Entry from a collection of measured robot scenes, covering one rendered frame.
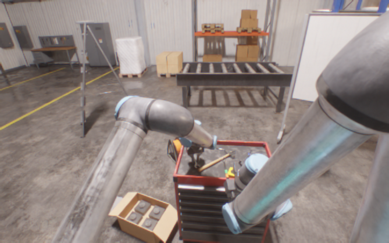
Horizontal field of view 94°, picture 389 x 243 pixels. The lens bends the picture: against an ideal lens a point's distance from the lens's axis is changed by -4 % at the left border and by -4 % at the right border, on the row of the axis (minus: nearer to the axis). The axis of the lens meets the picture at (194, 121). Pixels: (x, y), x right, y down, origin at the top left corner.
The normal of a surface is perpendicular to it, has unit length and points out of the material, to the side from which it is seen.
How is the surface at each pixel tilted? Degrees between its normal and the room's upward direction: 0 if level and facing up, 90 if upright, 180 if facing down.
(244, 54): 90
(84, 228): 54
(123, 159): 65
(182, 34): 90
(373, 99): 91
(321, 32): 90
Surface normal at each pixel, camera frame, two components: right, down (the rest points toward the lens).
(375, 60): -0.78, -0.18
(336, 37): -0.51, 0.42
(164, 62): -0.11, 0.47
